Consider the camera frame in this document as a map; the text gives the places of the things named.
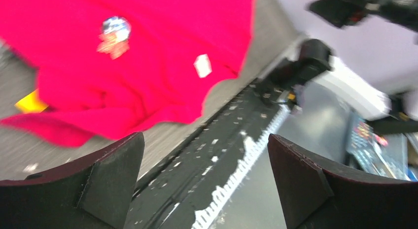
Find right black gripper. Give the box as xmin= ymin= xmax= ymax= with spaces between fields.
xmin=307 ymin=0 xmax=418 ymax=32

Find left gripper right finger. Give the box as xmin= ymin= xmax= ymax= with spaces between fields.
xmin=268 ymin=134 xmax=418 ymax=229

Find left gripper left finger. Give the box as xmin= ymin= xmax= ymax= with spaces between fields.
xmin=0 ymin=132 xmax=144 ymax=229

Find red t-shirt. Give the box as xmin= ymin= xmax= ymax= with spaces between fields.
xmin=0 ymin=0 xmax=256 ymax=147

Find red maple leaf brooch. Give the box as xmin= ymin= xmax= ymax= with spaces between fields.
xmin=97 ymin=32 xmax=130 ymax=60

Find round blue button brooch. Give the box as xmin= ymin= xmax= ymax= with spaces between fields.
xmin=102 ymin=16 xmax=132 ymax=42

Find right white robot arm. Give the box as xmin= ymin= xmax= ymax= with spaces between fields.
xmin=266 ymin=0 xmax=418 ymax=122

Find yellow orange stepped block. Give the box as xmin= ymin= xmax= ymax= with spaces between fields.
xmin=14 ymin=89 xmax=48 ymax=114

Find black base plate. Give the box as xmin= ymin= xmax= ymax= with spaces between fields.
xmin=125 ymin=83 xmax=289 ymax=229

